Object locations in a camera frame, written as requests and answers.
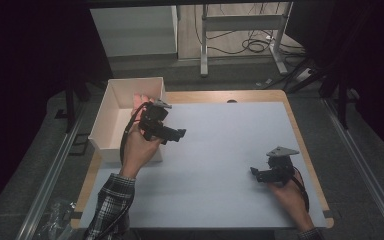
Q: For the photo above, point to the light blue table mat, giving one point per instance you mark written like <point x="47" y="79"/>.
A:
<point x="213" y="193"/>

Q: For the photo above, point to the black stand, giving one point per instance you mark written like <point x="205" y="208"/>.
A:
<point x="70" y="106"/>
<point x="342" y="106"/>

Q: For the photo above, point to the wooden table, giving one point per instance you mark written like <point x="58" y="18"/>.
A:
<point x="196" y="96"/>

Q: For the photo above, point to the person's left hand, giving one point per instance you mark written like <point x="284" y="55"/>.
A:
<point x="138" y="150"/>

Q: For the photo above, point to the metal floor rail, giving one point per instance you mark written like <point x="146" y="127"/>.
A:
<point x="46" y="183"/>
<point x="363" y="166"/>

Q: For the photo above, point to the white cabinet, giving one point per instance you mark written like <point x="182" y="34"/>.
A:
<point x="133" y="30"/>

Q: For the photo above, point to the clear plastic bag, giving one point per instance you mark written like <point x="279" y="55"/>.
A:
<point x="55" y="220"/>

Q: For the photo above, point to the person's right hand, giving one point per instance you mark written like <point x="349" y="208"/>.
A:
<point x="291" y="200"/>

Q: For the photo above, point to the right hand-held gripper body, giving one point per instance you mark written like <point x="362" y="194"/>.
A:
<point x="280" y="165"/>

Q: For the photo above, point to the white box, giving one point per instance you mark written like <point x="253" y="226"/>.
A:
<point x="113" y="126"/>

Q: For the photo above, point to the black floor bracket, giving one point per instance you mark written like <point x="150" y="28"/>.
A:
<point x="79" y="144"/>

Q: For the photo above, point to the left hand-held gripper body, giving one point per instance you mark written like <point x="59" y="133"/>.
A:
<point x="153" y="118"/>

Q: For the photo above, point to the dark curtain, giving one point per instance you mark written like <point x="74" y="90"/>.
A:
<point x="366" y="60"/>
<point x="23" y="83"/>

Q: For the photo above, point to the white metal desk frame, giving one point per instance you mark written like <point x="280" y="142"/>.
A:
<point x="243" y="23"/>

